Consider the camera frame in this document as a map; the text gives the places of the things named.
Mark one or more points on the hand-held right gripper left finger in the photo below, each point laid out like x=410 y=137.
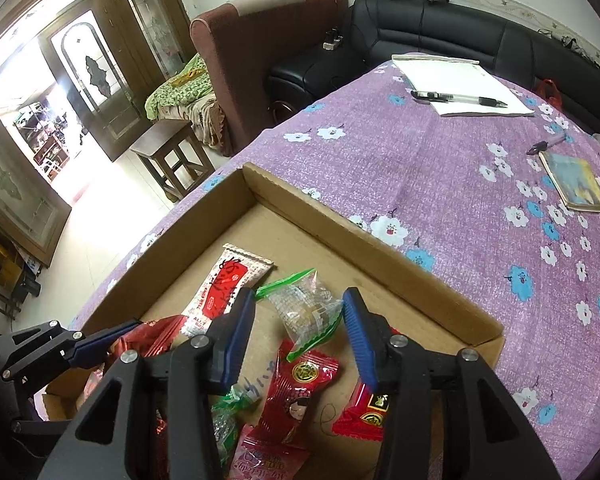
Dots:
x=235 y=345

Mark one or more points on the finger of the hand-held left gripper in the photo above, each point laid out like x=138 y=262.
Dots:
x=100 y=342

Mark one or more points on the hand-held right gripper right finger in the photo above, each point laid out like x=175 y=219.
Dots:
x=361 y=345

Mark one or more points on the shiny red snack packet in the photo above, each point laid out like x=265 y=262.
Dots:
x=160 y=435
x=155 y=332

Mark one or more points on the long white red snack packet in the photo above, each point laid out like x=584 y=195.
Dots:
x=230 y=280

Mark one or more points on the red gold emblem snack packet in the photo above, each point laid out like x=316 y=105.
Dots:
x=295 y=395
x=362 y=417

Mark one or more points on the shallow cardboard box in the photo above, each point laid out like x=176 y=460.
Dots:
x=330 y=240

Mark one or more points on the pink plastic packet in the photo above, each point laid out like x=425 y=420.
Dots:
x=96 y=385

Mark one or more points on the small black stool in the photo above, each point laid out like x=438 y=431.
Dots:
x=15 y=287

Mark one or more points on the purple floral tablecloth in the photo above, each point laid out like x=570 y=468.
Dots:
x=455 y=185

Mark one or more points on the outdoor storage shelf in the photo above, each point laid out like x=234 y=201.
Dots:
x=42 y=140

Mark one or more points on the wooden stool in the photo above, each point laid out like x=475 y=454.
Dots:
x=165 y=135

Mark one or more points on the beige patterned cloth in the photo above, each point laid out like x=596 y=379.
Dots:
x=212 y=125

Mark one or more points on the wooden glass door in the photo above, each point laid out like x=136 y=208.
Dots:
x=90 y=85
x=152 y=30

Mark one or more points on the green floral blanket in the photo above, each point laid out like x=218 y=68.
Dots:
x=180 y=90

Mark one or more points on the black clear pen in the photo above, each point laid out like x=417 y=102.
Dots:
x=455 y=98

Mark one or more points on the worn colourful booklet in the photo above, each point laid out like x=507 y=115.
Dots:
x=575 y=180

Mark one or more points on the small dark marker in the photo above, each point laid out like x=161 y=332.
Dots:
x=545 y=145

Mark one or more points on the white notepad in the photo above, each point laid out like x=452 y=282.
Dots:
x=460 y=77

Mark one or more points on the maroon armchair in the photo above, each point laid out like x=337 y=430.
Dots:
x=260 y=50

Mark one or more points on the white power strip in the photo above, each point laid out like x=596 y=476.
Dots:
x=331 y=40

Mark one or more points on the red plastic bag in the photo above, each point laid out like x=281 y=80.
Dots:
x=549 y=92

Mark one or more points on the black leather sofa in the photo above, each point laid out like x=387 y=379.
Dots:
x=430 y=25

